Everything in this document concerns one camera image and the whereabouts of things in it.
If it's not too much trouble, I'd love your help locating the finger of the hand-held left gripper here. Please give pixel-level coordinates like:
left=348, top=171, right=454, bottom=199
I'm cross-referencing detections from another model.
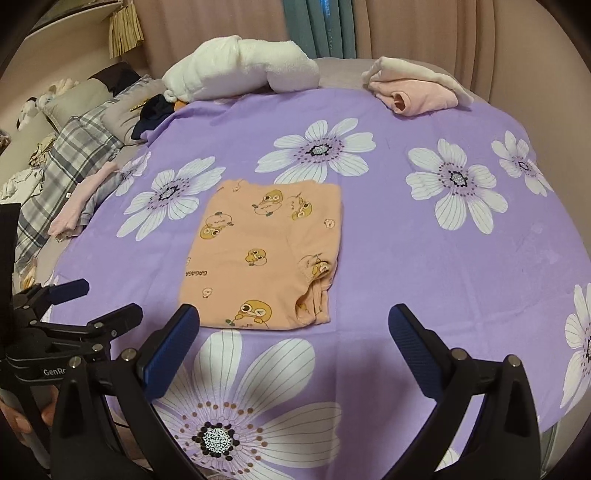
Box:
left=30, top=302, right=144, bottom=346
left=11, top=278, right=90, bottom=311

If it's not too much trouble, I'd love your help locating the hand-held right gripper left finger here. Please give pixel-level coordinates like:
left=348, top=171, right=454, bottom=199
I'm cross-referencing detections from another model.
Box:
left=50, top=303, right=204, bottom=480

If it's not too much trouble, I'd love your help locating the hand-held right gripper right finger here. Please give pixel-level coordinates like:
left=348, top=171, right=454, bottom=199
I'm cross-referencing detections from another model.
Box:
left=388, top=303, right=542, bottom=480

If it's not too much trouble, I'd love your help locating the orange printed shirt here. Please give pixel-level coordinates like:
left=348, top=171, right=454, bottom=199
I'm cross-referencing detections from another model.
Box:
left=179, top=178, right=345, bottom=330

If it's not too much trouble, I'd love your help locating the person's left hand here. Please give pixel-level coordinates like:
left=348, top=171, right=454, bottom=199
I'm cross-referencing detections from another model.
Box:
left=0, top=393, right=58, bottom=437

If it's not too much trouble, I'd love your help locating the purple floral bed sheet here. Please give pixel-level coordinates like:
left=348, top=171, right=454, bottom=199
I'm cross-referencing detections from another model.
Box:
left=46, top=85, right=591, bottom=476

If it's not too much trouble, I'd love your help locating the small pink garment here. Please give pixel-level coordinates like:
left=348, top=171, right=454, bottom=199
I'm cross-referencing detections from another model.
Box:
left=48, top=161, right=122, bottom=238

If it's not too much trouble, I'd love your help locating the printed cream cloth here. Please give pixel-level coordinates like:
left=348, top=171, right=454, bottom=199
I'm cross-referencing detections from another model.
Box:
left=0, top=134, right=58, bottom=201

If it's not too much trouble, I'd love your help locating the plaid quilt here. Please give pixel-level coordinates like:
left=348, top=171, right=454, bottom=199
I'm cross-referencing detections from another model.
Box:
left=11, top=76, right=158, bottom=278

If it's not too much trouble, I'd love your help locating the white plush toy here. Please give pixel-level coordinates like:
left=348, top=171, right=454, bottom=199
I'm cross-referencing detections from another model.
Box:
left=16, top=78, right=79, bottom=127

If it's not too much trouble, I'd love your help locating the dark navy cloth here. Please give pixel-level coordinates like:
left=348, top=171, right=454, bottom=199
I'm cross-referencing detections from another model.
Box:
left=130, top=95, right=178, bottom=144

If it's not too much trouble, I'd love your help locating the grey and brown pillow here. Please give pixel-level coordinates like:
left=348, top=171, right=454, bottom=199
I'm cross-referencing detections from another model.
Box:
left=41, top=62, right=144, bottom=130

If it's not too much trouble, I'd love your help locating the pink folded garment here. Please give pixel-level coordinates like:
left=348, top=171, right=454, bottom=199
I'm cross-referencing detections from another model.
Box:
left=374, top=76, right=459, bottom=116

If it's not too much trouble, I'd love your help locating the straw tassel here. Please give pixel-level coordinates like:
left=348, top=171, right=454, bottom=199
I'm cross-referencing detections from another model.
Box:
left=108, top=7, right=145, bottom=58

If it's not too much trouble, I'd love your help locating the cream folded garment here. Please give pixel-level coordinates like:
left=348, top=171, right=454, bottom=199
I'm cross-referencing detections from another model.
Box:
left=361, top=56, right=475, bottom=104

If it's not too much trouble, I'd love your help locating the white fluffy blanket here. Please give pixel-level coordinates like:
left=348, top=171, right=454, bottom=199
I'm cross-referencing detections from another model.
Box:
left=161, top=34, right=321, bottom=103

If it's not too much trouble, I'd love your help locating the pink curtain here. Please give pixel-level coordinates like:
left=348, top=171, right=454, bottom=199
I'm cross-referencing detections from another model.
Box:
left=131, top=0, right=296, bottom=79
left=355, top=0, right=497, bottom=93

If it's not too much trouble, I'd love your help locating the teal curtain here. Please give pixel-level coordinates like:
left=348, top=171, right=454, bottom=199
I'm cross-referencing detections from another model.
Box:
left=281, top=0, right=365, bottom=61

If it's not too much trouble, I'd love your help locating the beige wall shelf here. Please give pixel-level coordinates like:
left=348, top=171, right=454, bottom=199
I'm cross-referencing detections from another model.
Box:
left=28, top=0, right=139, bottom=33

